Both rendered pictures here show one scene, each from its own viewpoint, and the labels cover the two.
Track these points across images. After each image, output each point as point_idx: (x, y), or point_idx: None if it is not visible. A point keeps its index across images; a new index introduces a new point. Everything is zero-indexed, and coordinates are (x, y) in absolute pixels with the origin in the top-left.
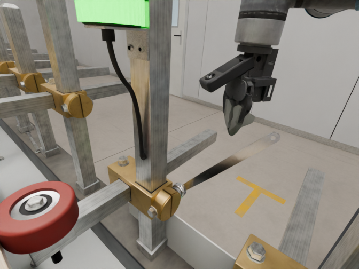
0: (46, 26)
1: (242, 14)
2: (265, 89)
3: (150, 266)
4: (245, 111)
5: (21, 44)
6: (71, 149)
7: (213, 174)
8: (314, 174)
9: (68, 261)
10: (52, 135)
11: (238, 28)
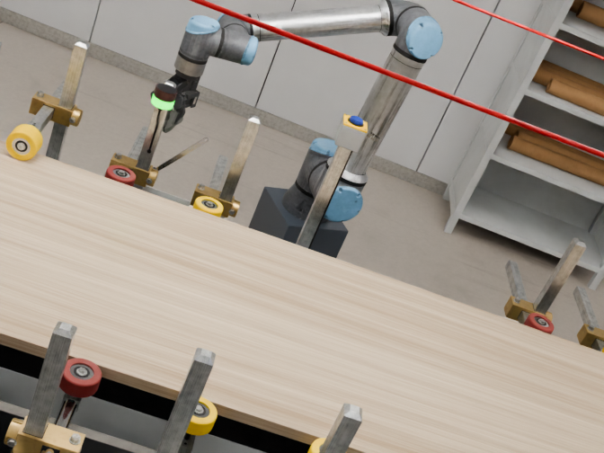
0: (76, 70)
1: (182, 56)
2: (192, 100)
3: None
4: (181, 117)
5: None
6: (48, 150)
7: (176, 159)
8: (222, 158)
9: None
10: None
11: (180, 63)
